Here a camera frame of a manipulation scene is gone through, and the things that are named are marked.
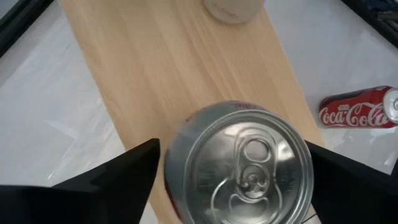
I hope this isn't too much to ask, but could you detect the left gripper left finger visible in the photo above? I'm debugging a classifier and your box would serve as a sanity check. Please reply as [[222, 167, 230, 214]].
[[0, 138, 161, 224]]

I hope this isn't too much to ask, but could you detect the light wooden board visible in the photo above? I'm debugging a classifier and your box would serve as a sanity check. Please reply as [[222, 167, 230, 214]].
[[58, 0, 326, 224]]

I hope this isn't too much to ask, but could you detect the silver Diet Coke can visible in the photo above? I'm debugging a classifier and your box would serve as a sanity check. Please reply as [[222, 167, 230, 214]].
[[203, 0, 265, 25], [164, 100, 315, 224]]

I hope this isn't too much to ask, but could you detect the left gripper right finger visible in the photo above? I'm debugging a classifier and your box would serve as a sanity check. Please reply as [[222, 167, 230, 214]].
[[305, 139, 398, 224]]

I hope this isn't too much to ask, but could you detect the red Coca-Cola can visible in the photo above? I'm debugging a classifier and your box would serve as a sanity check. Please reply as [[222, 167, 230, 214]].
[[317, 85, 398, 129]]

